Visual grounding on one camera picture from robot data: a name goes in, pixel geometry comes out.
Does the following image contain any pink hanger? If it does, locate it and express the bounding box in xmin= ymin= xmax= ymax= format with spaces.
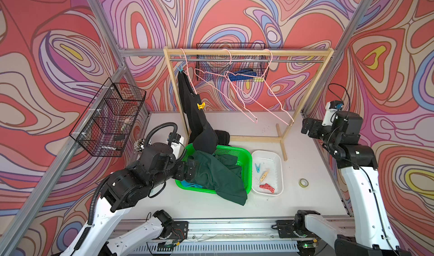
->
xmin=180 ymin=48 xmax=197 ymax=94
xmin=194 ymin=48 xmax=258 ymax=124
xmin=224 ymin=49 xmax=295 ymax=127

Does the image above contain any dark green t-shirt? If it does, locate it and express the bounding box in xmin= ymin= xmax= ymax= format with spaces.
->
xmin=187 ymin=151 xmax=248 ymax=206

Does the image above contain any black t-shirt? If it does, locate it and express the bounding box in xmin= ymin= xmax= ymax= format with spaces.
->
xmin=177 ymin=71 xmax=230 ymax=154

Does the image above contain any yellow clothespin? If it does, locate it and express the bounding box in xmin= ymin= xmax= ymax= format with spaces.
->
xmin=197 ymin=102 xmax=206 ymax=110

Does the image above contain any wooden clothespin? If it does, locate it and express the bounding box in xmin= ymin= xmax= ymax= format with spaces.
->
xmin=259 ymin=170 xmax=269 ymax=182

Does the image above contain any light blue clothespin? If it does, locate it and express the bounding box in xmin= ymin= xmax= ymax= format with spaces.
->
xmin=254 ymin=163 xmax=261 ymax=173

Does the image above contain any teal clothespin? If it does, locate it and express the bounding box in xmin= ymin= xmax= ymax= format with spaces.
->
xmin=176 ymin=65 xmax=184 ymax=72

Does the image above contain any teal t-shirt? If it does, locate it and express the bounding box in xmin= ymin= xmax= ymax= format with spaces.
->
xmin=181 ymin=180 xmax=203 ymax=189

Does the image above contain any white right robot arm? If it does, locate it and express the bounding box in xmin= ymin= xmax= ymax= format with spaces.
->
xmin=294 ymin=111 xmax=411 ymax=256

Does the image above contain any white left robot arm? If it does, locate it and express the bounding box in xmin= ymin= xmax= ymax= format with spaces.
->
xmin=61 ymin=122 xmax=189 ymax=256

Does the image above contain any pine cone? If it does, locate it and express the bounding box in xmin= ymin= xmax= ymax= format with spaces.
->
xmin=133 ymin=139 xmax=145 ymax=153

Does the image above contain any yellow tape roll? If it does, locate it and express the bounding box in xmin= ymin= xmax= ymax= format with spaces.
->
xmin=298 ymin=178 xmax=309 ymax=188

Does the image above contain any green perforated plastic basket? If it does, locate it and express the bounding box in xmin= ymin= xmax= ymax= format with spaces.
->
xmin=175 ymin=145 xmax=252 ymax=194

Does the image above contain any white plastic tray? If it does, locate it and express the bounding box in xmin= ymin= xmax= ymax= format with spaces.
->
xmin=252 ymin=150 xmax=284 ymax=196

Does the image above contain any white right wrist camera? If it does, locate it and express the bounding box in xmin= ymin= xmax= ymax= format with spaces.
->
xmin=322 ymin=100 xmax=344 ymax=127

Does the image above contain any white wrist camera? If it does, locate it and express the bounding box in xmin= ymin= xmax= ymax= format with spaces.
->
xmin=322 ymin=100 xmax=344 ymax=127
xmin=171 ymin=134 xmax=185 ymax=159

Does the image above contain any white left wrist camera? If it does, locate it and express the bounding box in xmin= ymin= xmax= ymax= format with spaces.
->
xmin=171 ymin=134 xmax=185 ymax=159

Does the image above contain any black wire basket left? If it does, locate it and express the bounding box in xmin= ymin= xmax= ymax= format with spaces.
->
xmin=69 ymin=78 xmax=146 ymax=157

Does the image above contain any black wire basket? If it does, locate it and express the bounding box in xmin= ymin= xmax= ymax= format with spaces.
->
xmin=69 ymin=78 xmax=146 ymax=157
xmin=196 ymin=41 xmax=268 ymax=82

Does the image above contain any black wire basket back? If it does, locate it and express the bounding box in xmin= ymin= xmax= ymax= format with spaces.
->
xmin=196 ymin=41 xmax=268 ymax=82

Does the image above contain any metal rail base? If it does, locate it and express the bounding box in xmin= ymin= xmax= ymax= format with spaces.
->
xmin=94 ymin=216 xmax=374 ymax=256

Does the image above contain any wooden clothes rack frame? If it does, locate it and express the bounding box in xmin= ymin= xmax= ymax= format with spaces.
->
xmin=163 ymin=47 xmax=334 ymax=161

